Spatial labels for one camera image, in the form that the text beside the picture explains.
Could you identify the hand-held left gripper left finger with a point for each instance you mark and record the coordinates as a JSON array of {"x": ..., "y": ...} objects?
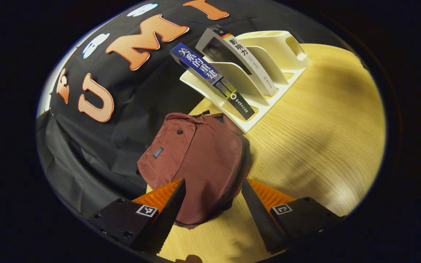
[{"x": 168, "y": 215}]

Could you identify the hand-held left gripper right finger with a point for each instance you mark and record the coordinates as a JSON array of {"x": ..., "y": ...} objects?
[{"x": 260, "y": 219}]

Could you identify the dark red schoolbag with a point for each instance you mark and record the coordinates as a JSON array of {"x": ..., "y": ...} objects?
[{"x": 203, "y": 157}]

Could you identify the blue book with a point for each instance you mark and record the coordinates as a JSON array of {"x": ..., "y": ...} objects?
[{"x": 199, "y": 65}]

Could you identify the grey white book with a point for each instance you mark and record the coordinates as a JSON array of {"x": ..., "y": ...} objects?
[{"x": 250, "y": 60}]

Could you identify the cream bookshelf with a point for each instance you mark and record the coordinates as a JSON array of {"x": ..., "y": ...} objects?
[{"x": 280, "y": 47}]

